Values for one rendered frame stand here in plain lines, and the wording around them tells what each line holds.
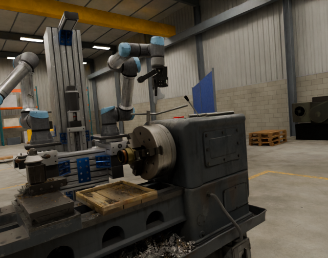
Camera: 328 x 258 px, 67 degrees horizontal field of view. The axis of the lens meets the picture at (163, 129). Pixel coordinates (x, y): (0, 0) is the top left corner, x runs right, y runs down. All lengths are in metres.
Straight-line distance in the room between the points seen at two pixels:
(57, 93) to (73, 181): 0.69
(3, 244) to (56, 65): 1.42
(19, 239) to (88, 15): 12.36
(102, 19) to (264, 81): 8.14
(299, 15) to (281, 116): 4.11
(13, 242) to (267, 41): 12.07
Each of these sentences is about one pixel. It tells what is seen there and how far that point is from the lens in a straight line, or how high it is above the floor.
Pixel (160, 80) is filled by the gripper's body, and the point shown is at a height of 1.48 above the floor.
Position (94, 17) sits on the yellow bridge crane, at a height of 6.14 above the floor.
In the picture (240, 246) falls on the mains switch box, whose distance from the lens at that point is 1.80.
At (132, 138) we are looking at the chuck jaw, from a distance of 1.45.
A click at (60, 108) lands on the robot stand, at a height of 1.41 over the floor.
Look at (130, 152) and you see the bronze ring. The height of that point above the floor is 1.10.
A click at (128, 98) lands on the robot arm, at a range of 1.95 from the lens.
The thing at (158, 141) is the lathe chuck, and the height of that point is 1.15.
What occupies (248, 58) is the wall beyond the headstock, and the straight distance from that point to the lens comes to 12.84.
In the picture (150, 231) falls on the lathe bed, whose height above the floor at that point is 0.70.
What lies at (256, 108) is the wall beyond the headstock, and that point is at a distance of 12.46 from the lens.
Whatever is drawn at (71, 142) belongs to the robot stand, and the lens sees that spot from 2.01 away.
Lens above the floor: 1.28
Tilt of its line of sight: 3 degrees down
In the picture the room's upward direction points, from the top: 5 degrees counter-clockwise
